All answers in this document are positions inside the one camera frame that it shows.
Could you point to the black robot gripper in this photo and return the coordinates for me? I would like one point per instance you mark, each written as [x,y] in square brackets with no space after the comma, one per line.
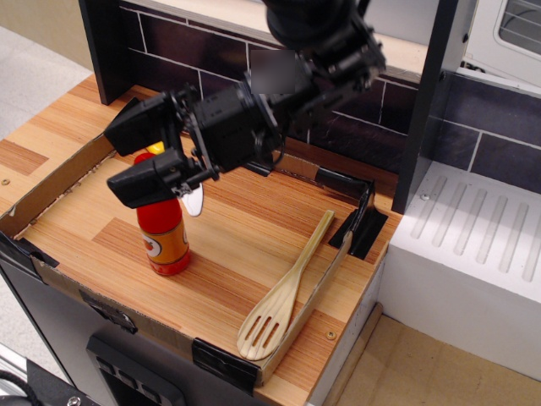
[206,138]

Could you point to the red hot sauce bottle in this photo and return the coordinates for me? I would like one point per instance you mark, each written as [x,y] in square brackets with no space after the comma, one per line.
[164,237]

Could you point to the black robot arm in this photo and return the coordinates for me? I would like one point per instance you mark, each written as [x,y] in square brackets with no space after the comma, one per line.
[328,55]

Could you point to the light wooden shelf board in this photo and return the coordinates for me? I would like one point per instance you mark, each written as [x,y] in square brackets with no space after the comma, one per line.
[404,59]

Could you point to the wooden slotted spatula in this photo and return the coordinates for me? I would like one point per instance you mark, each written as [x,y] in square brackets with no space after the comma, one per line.
[267,323]

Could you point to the black oven control panel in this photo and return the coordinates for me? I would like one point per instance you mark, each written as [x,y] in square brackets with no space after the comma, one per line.
[128,381]

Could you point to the black device bottom left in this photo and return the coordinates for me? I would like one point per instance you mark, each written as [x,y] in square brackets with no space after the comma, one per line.
[30,384]

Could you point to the white ridged sink drainboard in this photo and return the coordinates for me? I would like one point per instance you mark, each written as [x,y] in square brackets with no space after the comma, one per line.
[464,267]

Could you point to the white appliance with vent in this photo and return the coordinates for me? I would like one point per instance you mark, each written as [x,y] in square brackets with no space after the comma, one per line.
[504,40]

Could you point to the yellow handled toy knife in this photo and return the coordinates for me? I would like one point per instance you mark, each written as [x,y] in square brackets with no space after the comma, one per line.
[192,202]

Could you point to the black shelf post left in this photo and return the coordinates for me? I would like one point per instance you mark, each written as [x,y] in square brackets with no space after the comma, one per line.
[108,45]

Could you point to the black shelf post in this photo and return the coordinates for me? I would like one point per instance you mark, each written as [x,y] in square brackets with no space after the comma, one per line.
[108,45]
[447,45]

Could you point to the black shelf post right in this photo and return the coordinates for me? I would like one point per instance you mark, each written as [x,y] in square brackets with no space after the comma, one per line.
[447,45]

